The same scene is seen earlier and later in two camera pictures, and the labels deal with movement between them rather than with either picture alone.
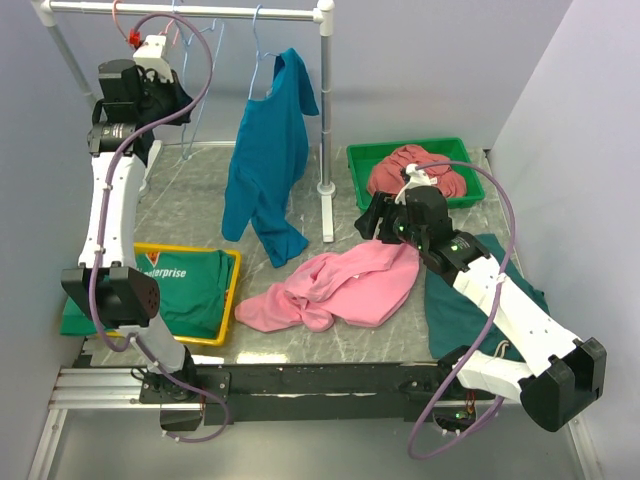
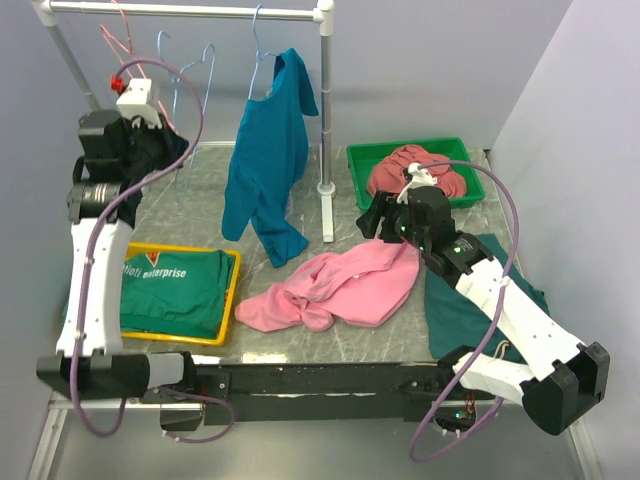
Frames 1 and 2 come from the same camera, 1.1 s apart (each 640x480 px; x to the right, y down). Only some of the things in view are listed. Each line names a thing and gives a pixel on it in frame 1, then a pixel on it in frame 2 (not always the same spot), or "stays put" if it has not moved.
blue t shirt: x=269 y=159 stays put
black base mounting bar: x=311 y=392 stays put
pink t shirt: x=366 y=285 stays put
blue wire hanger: x=187 y=43 → x=207 y=92
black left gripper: x=169 y=87 → x=165 y=139
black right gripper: x=387 y=207 stays put
